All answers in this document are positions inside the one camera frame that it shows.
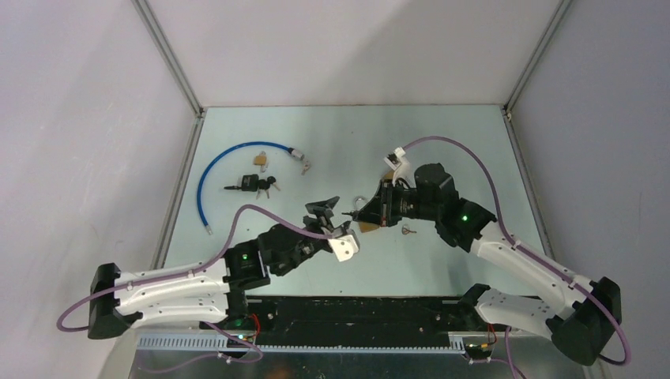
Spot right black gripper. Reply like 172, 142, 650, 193
353, 179, 439, 227

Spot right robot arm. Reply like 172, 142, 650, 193
352, 163, 622, 366

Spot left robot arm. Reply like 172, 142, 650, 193
87, 197, 359, 340

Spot black padlock with keys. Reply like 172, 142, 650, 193
224, 174, 280, 199

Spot small brass padlock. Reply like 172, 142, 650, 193
253, 151, 268, 173

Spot key on ring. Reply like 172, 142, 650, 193
401, 224, 416, 235

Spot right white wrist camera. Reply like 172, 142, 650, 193
383, 147, 412, 185

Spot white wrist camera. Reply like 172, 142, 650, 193
328, 229, 359, 262
383, 147, 412, 185

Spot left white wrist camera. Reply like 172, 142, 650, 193
328, 229, 359, 262

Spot keys on cable lock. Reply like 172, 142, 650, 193
301, 160, 311, 175

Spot blue cable lock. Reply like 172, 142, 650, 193
196, 141, 306, 235

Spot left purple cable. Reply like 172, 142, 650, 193
56, 204, 336, 333

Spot purple cable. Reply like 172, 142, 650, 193
403, 136, 632, 366
56, 204, 336, 333

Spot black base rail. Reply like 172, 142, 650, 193
221, 296, 505, 349

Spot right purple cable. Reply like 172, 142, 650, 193
403, 136, 632, 366

